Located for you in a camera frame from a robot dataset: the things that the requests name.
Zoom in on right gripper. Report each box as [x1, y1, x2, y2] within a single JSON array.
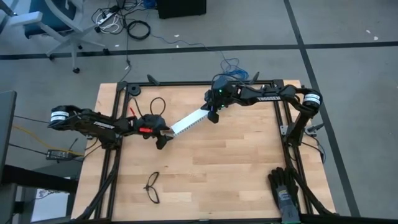
[[202, 90, 227, 124]]

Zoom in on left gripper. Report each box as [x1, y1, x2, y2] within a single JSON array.
[[137, 114, 174, 151]]

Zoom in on white duct cover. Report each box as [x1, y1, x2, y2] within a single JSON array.
[[170, 108, 209, 134]]

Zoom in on black-framed eyeglasses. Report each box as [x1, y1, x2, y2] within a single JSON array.
[[143, 171, 161, 205]]

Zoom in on dark tape roll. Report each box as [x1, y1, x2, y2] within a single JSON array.
[[127, 83, 142, 96]]

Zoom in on black and grey work glove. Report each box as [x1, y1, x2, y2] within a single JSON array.
[[267, 166, 302, 224]]

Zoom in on black box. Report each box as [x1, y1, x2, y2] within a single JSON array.
[[155, 0, 208, 20]]

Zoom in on dark desk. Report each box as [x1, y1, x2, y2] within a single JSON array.
[[0, 164, 78, 195]]

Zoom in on white power strip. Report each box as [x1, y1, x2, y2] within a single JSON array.
[[95, 6, 121, 26]]

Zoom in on grey office chair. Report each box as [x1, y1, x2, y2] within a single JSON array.
[[0, 0, 110, 75]]

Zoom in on blue coiled cable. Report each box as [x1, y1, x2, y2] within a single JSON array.
[[218, 57, 250, 82]]

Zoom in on black aluminium table frame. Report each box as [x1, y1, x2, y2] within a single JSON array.
[[71, 79, 338, 224]]

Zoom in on black coiled cable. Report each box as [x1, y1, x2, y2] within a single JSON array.
[[125, 19, 152, 41]]

